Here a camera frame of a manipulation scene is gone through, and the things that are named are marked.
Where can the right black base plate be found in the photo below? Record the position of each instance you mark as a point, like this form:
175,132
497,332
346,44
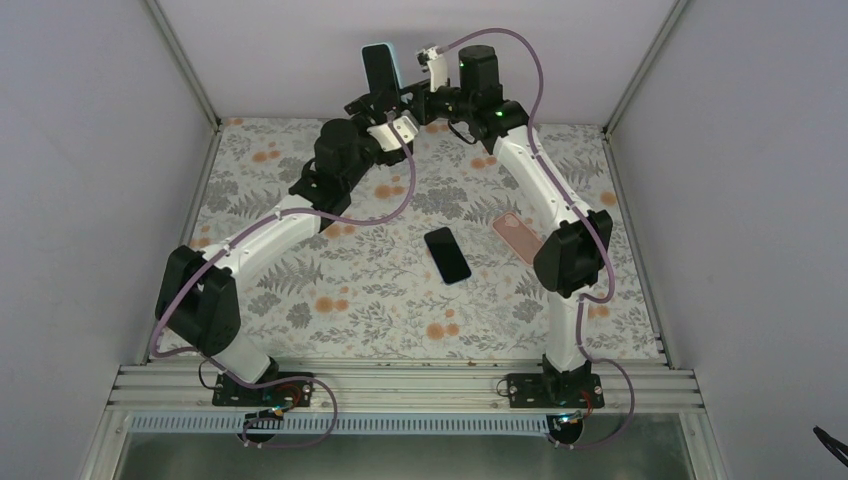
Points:
537,390

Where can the floral patterned table mat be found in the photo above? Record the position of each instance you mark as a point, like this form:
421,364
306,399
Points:
374,292

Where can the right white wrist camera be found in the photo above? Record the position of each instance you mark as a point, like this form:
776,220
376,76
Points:
433,62

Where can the aluminium mounting rail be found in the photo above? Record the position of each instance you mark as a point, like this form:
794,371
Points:
423,386

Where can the pink phone case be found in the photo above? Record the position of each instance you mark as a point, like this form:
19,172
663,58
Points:
518,236

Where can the slotted grey cable duct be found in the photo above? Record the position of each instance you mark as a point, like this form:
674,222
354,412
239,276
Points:
344,424

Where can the left aluminium corner post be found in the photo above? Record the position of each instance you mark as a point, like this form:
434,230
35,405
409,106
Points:
183,63

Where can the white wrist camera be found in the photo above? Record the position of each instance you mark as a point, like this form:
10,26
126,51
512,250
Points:
433,62
394,134

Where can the right aluminium corner post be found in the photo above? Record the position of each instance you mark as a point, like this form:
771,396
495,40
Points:
645,65

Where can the black object at edge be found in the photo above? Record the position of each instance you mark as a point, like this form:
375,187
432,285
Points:
834,446

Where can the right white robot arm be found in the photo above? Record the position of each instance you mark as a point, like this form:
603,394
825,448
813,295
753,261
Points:
577,236

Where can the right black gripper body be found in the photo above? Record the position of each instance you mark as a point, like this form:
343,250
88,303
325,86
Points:
465,102

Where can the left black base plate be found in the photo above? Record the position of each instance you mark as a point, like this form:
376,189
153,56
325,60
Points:
294,392

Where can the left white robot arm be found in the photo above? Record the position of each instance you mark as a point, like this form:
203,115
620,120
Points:
198,298

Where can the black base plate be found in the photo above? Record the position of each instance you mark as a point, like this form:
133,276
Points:
537,390
294,392

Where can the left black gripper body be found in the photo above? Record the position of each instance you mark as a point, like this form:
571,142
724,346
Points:
354,174

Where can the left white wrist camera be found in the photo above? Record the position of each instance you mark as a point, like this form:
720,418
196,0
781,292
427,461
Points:
394,134

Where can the aluminium corner post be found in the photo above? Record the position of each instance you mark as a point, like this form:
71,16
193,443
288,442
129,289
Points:
645,65
183,63

